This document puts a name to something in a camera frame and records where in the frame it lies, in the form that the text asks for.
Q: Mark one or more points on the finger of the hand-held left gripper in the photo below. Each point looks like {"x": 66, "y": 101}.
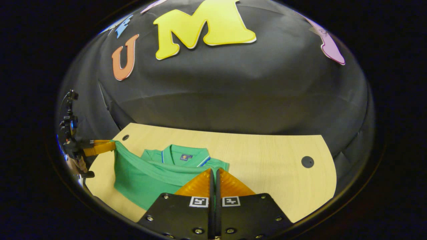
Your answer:
{"x": 100, "y": 148}

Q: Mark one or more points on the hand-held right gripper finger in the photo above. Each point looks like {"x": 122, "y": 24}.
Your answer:
{"x": 218, "y": 213}
{"x": 211, "y": 213}

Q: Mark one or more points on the green T-shirt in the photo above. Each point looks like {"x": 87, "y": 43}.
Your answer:
{"x": 143, "y": 180}

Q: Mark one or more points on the black backdrop cloth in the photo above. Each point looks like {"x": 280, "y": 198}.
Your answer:
{"x": 233, "y": 86}

